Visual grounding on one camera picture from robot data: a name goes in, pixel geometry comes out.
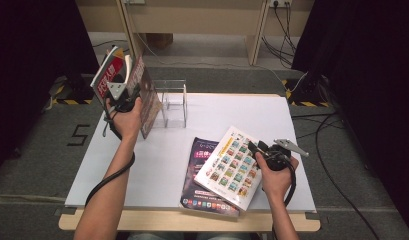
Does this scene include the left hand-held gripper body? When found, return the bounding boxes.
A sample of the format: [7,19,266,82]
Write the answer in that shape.
[106,81,142,114]

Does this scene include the dark purple magazine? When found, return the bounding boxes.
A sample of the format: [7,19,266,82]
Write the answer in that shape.
[179,136,241,219]

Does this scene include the white picture-grid magazine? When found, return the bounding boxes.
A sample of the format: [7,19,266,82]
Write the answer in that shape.
[194,125,265,212]

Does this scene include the person's right hand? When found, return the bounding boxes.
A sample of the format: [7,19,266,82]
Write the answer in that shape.
[255,153,300,201]

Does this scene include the black stand base striped tape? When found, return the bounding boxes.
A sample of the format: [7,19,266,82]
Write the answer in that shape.
[281,73,331,108]
[50,73,100,106]

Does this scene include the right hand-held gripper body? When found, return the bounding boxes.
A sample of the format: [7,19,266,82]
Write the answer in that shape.
[261,138,311,172]

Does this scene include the beige wooden desk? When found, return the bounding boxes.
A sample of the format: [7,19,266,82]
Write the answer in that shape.
[75,0,316,67]

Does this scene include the purple magazine with brown back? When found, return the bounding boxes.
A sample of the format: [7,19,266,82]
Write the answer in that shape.
[125,54,164,140]

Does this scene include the long black floor cables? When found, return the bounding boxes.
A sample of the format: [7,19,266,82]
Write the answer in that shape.
[290,111,381,240]

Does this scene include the black cable bundle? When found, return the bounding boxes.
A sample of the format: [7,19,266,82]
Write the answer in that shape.
[261,1,298,68]

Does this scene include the thick red-label magazine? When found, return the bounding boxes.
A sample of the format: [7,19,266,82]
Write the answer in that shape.
[90,45,135,108]

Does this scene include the white wall socket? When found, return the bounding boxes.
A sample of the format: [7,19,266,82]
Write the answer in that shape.
[269,0,294,9]

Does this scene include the person's left hand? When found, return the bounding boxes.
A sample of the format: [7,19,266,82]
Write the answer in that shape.
[105,97,144,142]

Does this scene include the black curtain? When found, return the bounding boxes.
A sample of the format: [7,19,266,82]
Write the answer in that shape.
[0,0,103,176]
[291,0,409,231]

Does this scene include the white board sheet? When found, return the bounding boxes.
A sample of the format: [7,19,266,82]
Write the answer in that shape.
[64,92,317,213]

